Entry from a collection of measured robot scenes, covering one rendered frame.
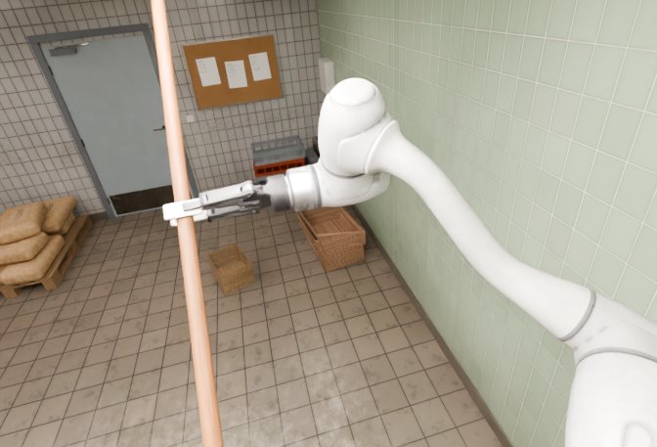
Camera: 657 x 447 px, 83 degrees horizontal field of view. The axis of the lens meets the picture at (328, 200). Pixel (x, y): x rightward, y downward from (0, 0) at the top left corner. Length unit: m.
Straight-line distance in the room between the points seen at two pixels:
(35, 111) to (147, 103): 1.14
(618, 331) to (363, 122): 0.49
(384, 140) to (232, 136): 4.35
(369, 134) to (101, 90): 4.45
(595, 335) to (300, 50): 4.38
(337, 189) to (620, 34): 0.95
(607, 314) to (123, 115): 4.72
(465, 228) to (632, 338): 0.28
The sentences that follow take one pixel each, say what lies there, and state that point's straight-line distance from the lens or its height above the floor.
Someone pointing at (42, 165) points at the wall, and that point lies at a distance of 5.43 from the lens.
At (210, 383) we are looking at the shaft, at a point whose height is 1.76.
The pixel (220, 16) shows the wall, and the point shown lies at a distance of 4.65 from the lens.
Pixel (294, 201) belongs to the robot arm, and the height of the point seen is 1.96.
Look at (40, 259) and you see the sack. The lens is 4.57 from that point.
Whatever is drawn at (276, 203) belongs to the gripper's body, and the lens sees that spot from 0.72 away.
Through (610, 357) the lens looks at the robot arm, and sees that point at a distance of 0.70.
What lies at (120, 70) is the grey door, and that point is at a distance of 4.81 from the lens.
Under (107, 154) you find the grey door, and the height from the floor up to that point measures 0.84.
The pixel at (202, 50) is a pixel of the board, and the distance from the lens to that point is 4.66.
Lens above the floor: 2.31
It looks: 30 degrees down
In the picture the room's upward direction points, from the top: 6 degrees counter-clockwise
